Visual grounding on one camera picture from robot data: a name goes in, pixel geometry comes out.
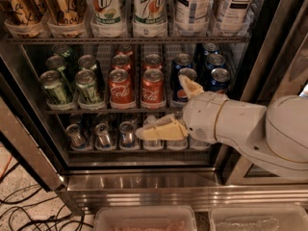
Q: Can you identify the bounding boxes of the middle right pepsi can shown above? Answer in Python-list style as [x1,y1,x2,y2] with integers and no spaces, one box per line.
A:
[205,54,226,70]

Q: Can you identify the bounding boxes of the left la croix can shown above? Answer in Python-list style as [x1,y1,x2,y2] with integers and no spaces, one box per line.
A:
[0,0,47,26]

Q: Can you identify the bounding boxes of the right la croix can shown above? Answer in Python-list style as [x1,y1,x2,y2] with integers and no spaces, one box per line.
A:
[45,0,88,26]

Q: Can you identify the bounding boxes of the middle right green can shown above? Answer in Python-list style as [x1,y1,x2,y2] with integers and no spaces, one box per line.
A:
[77,54,105,89]

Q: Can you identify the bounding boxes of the front left green can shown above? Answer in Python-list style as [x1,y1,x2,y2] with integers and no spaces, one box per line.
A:
[39,70,72,105]

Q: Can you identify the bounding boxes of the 7up can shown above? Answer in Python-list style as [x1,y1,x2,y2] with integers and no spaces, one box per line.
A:
[133,0,166,25]
[92,0,122,25]

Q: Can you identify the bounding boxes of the middle left pepsi can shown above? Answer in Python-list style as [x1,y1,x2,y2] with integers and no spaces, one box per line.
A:
[171,53,193,77]

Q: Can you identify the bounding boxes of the right 7up can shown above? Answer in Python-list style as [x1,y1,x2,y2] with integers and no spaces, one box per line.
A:
[133,0,166,25]

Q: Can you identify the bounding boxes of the middle wire shelf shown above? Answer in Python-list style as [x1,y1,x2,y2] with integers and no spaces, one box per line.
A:
[45,107,184,115]

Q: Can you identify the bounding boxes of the middle left green can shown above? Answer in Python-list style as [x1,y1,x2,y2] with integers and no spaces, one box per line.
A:
[44,55,75,91]

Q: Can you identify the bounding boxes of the right teas tea bottle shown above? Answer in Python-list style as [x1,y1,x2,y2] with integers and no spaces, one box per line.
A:
[213,0,252,25]

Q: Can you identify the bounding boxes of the top wire shelf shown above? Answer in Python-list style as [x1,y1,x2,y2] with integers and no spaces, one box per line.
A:
[4,37,249,45]

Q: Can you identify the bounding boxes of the left clear plastic bin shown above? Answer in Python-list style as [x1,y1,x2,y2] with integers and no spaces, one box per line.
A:
[93,206,197,231]

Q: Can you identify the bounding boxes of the wire shelf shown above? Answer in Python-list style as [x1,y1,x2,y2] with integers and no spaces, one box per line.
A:
[4,37,249,45]
[45,107,184,115]

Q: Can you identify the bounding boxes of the green can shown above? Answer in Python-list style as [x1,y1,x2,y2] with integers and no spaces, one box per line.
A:
[75,69,102,104]
[77,54,105,89]
[44,55,75,91]
[52,44,76,62]
[39,70,72,105]

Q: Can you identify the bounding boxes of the open fridge door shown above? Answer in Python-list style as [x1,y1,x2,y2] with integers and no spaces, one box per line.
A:
[0,40,64,192]

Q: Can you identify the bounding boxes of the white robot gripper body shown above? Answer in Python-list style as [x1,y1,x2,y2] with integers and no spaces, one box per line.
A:
[183,91,229,144]

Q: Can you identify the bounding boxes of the middle silver slim can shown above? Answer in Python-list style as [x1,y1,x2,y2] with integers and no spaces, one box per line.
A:
[94,123,112,148]

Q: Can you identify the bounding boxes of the front left pepsi can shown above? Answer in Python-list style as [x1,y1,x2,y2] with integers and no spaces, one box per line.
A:
[172,67,197,102]

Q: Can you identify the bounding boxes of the right water bottle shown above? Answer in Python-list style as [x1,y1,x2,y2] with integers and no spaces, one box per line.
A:
[190,139,211,150]

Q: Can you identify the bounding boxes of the rear right pepsi can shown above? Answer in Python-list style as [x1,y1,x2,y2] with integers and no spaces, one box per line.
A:
[201,42,219,57]

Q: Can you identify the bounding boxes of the coke can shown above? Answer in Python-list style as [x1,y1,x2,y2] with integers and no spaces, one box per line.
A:
[141,68,164,104]
[108,69,133,105]
[115,43,134,60]
[111,55,133,74]
[142,54,163,70]

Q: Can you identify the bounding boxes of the black floor cables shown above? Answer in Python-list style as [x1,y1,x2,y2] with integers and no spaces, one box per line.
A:
[0,162,94,231]

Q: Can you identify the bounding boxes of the pepsi can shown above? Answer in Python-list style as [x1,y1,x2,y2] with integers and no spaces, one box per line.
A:
[207,67,230,93]
[172,67,197,102]
[201,42,219,57]
[205,54,226,70]
[171,53,193,77]

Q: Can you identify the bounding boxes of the left teas tea bottle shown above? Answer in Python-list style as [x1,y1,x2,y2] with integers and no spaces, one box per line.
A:
[175,0,210,25]

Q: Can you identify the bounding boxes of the front right green can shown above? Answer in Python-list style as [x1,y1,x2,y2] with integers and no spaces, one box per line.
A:
[75,69,102,104]

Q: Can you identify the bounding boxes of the teas tea bottle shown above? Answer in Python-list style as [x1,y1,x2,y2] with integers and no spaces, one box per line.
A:
[175,0,210,25]
[213,0,252,25]

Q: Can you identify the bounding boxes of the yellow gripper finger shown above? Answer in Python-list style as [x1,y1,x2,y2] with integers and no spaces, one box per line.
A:
[178,75,204,99]
[135,114,189,141]

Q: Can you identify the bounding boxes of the left silver slim can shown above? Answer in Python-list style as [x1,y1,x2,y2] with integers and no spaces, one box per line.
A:
[65,124,87,147]

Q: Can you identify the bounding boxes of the la croix can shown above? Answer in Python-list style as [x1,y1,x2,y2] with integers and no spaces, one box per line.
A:
[0,0,47,26]
[45,0,88,26]

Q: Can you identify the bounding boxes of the front right pepsi can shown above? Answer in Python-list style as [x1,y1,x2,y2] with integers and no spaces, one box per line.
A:
[207,67,230,93]

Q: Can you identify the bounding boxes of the left 7up can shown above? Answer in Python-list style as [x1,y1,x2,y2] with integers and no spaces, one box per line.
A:
[92,0,122,25]

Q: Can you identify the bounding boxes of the rear green can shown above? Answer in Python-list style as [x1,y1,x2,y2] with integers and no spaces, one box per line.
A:
[52,44,76,62]

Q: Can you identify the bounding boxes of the right fridge glass door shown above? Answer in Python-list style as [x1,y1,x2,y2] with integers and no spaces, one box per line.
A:
[214,0,308,186]

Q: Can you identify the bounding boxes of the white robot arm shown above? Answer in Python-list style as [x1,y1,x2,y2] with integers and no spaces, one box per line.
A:
[136,75,308,180]

